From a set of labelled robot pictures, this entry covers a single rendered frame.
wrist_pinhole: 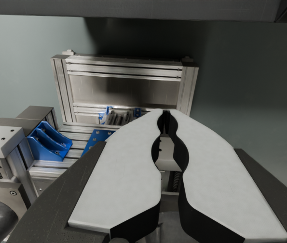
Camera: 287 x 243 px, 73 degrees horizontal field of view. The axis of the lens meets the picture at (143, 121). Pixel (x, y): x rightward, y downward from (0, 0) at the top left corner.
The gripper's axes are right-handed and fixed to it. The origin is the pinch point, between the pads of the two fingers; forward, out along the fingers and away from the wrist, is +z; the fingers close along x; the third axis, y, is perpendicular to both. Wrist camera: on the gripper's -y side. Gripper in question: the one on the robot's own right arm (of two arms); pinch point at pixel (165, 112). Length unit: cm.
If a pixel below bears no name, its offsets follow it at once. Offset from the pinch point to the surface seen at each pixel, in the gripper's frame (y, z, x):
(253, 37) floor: 13, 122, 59
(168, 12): -4.0, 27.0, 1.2
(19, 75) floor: 44, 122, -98
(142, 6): -4.8, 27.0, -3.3
